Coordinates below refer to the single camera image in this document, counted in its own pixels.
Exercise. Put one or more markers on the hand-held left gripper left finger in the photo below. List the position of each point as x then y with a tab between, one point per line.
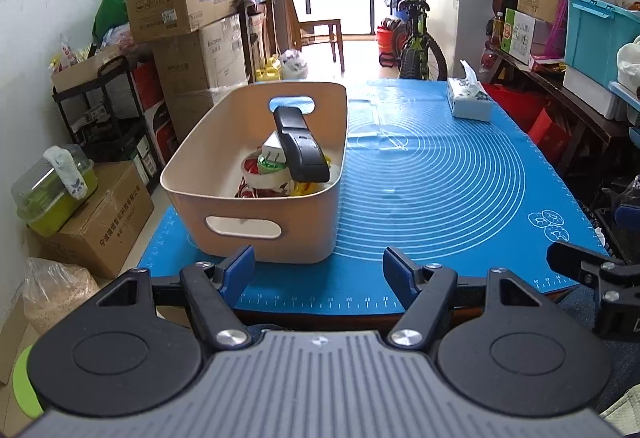
240	267

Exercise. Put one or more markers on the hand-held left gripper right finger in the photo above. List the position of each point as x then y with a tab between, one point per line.
400	270

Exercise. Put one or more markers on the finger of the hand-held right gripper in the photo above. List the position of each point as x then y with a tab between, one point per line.
629	217
570	260

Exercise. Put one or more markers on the beige plastic storage bin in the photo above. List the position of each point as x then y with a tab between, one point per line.
310	228

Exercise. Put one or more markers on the clear tape roll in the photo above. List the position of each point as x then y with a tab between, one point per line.
265	178

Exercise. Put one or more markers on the yellow plastic item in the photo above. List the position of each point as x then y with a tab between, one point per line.
302	190

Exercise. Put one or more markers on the white plug adapter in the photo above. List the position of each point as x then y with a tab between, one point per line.
272	148

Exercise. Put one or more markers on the black stapler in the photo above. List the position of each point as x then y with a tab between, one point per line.
300	148

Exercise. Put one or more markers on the red figure toy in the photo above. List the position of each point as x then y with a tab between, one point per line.
250	192

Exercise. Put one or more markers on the blue silicone mat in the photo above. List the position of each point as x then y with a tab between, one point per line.
425	193

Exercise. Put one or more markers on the red gift bags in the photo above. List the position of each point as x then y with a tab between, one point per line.
545	128

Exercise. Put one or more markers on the white foam box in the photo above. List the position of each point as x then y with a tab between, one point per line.
590	91

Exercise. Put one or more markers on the printed brown cardboard box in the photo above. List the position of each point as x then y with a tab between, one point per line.
105	228

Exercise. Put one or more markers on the dark wooden side table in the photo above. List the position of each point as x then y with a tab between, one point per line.
550	83

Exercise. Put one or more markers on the red black white box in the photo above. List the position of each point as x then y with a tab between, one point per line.
160	123

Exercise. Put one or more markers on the white tissue pack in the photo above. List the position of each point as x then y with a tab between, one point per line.
467	106

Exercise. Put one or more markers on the teal storage crate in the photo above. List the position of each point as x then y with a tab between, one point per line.
600	38

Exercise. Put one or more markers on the clear bag of grain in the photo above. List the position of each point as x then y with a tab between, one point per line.
55	293

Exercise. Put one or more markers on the white patterned towel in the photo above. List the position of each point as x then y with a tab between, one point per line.
67	173

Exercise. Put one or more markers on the yellow detergent bottle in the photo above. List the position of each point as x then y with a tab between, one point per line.
270	71

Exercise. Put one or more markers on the green container with clear lid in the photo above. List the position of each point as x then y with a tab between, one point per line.
45	213

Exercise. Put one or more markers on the large wrapped cardboard box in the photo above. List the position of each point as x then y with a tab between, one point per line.
200	68

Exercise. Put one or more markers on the small white plastic bag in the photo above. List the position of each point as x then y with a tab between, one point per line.
294	66

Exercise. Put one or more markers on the green white carton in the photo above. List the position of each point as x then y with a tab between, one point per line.
520	33

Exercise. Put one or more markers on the green black bicycle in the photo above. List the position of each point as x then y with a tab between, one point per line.
415	43

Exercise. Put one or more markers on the red plastic bucket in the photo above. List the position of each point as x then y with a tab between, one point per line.
385	43

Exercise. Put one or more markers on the black metal rack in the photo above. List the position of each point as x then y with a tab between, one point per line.
122	71

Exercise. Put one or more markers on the amber drink bottle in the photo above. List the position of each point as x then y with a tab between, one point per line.
496	31

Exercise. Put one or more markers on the lime green plastic object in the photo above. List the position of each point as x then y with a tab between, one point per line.
25	383

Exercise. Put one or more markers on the brown paper box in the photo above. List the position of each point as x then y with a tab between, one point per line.
80	71

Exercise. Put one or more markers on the wooden chair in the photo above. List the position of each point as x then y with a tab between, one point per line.
320	26

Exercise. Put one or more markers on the white chest freezer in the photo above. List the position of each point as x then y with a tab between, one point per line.
465	18

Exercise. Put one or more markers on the green plastic bag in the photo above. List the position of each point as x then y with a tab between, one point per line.
110	16

